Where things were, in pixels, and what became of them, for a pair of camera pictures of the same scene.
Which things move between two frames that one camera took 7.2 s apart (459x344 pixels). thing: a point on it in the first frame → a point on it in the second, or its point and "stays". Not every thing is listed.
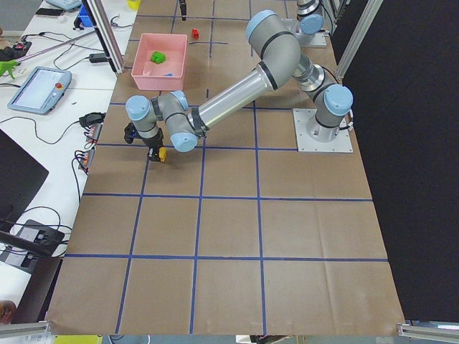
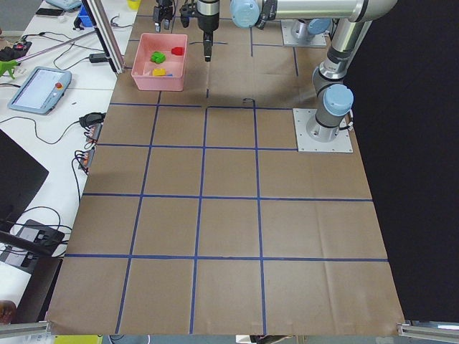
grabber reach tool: (6, 65) stays
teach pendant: (41, 90) stays
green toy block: (158, 57) stays
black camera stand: (34, 236) stays
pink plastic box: (167, 76) stays
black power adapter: (97, 58) stays
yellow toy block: (163, 154) → (159, 72)
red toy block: (195, 33) → (178, 51)
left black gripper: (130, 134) → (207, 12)
